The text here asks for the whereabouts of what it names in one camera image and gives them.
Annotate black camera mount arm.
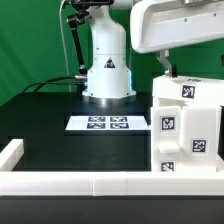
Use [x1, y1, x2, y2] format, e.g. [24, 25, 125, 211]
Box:
[67, 0, 114, 78]

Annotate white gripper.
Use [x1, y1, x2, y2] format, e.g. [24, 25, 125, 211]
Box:
[130, 0, 224, 78]

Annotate white cabinet door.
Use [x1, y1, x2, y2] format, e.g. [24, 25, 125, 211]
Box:
[151, 106, 182, 172]

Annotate white cabinet body box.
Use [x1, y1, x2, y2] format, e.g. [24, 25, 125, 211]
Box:
[149, 98, 222, 173]

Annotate grey hanging cable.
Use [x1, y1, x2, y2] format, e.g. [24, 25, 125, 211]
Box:
[59, 0, 73, 93]

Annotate white base marker plate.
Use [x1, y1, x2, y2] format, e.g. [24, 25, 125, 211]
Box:
[66, 116, 149, 131]

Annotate white U-shaped fence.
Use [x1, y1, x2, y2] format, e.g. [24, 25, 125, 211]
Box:
[0, 139, 224, 196]

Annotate white cabinet top block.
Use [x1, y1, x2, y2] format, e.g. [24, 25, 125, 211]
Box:
[152, 75, 224, 106]

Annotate black cable bundle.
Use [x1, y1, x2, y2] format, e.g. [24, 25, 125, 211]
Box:
[22, 75, 88, 94]

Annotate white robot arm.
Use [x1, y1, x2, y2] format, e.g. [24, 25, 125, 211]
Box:
[83, 0, 224, 104]

